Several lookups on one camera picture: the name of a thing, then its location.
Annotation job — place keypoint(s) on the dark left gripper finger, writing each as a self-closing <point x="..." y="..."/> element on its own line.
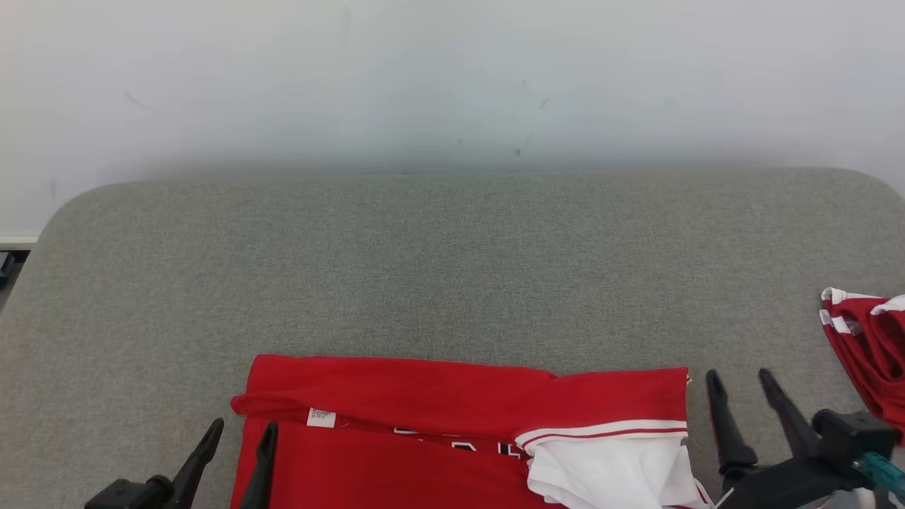
<point x="261" y="481"/>
<point x="198" y="474"/>

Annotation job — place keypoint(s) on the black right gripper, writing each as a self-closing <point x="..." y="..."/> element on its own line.
<point x="785" y="488"/>

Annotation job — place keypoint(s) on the red shorts with white stripe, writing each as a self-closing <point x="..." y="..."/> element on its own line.
<point x="870" y="353"/>

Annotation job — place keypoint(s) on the red and white basketball jersey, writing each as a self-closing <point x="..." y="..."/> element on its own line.
<point x="424" y="396"/>

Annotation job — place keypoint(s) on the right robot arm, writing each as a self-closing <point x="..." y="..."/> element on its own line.
<point x="864" y="500"/>

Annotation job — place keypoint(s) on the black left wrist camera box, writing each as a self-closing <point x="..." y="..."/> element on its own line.
<point x="127" y="496"/>

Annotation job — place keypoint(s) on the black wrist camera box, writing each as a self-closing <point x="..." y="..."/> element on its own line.
<point x="852" y="435"/>
<point x="127" y="496"/>

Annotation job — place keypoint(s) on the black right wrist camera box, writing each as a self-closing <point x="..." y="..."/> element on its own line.
<point x="852" y="435"/>

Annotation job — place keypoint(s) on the grey metal frame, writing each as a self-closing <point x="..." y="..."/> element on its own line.
<point x="6" y="268"/>

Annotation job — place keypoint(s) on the white wall baseboard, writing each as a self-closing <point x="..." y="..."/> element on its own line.
<point x="18" y="238"/>

